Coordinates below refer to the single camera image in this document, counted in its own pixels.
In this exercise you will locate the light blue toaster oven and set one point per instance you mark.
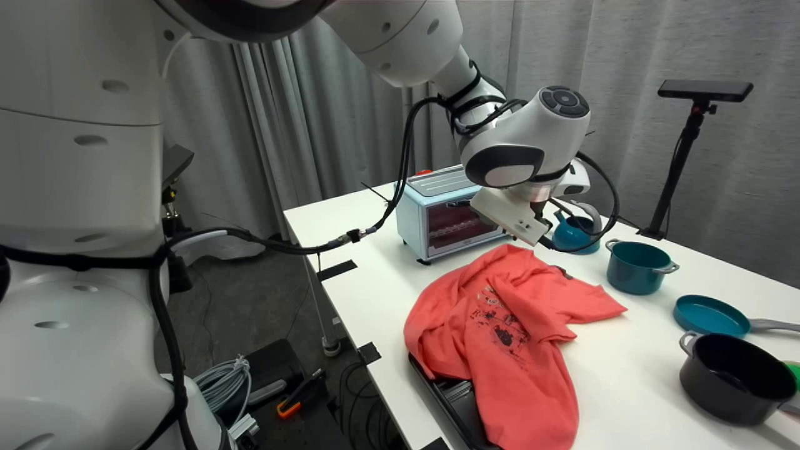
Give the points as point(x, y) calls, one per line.
point(434, 225)

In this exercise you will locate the small teal bowl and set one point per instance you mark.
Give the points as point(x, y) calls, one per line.
point(709, 316)

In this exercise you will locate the small black tape square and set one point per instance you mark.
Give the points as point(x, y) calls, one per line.
point(367, 352)

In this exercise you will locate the black toy pot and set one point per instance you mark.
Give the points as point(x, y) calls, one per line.
point(732, 391)

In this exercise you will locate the teal toy kettle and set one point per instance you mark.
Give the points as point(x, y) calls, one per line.
point(575, 241)

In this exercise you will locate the black bar camera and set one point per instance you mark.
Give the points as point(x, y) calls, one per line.
point(702, 90)

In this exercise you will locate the grey curtain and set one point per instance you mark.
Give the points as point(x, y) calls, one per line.
point(332, 126)

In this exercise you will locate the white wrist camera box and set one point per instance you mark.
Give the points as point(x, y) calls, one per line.
point(510, 216)

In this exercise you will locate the black rectangular tray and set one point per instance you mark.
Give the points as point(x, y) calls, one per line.
point(459, 408)

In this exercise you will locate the red printed shirt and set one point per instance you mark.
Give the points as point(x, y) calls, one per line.
point(500, 333)

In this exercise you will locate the small toy vegetable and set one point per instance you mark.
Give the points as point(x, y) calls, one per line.
point(790, 375)

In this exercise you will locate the long black tape strip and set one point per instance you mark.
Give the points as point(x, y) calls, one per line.
point(336, 267)

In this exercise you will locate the black floor box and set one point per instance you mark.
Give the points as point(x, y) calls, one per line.
point(271, 365)

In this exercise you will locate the black camera stand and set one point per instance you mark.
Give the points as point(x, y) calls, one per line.
point(677, 165)

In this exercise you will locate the teal toy pot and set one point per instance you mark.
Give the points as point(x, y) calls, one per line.
point(636, 270)

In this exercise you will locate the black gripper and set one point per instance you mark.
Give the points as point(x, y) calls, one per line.
point(555, 203)

